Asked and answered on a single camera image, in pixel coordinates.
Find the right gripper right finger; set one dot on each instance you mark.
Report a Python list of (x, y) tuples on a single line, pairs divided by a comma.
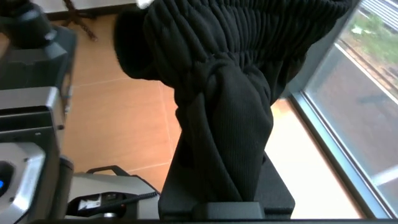
[(280, 199)]

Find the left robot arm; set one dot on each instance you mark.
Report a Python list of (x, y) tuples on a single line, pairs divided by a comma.
[(31, 56)]

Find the window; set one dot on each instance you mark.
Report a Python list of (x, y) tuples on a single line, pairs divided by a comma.
[(357, 109)]

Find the black garment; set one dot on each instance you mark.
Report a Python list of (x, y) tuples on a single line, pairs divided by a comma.
[(233, 109)]

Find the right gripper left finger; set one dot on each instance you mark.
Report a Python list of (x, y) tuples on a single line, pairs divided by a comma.
[(174, 202)]

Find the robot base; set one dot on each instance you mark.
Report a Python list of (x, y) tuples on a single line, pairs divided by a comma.
[(28, 130)]

